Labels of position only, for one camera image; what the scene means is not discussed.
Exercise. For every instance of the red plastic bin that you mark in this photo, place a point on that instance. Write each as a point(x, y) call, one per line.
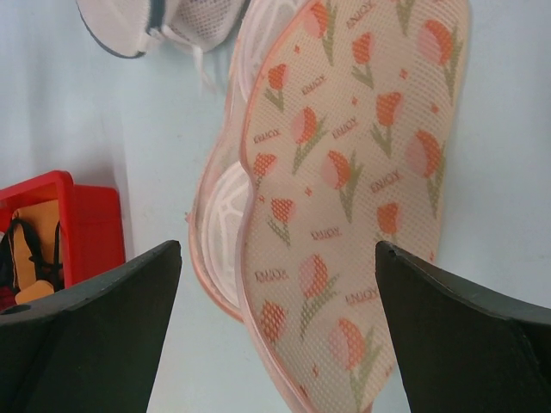
point(90, 217)

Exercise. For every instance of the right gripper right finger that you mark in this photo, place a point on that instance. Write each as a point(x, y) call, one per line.
point(462, 347)

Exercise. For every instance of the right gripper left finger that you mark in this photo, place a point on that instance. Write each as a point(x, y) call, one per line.
point(93, 347)

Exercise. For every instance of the dark red bra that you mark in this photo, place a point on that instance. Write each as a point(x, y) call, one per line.
point(7, 297)

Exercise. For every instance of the white mesh laundry bag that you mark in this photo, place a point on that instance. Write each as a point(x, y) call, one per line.
point(130, 29)

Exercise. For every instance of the pink tulip laundry bag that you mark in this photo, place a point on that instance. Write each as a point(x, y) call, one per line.
point(334, 139)

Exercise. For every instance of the orange bra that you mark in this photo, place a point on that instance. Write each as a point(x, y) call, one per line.
point(36, 251)

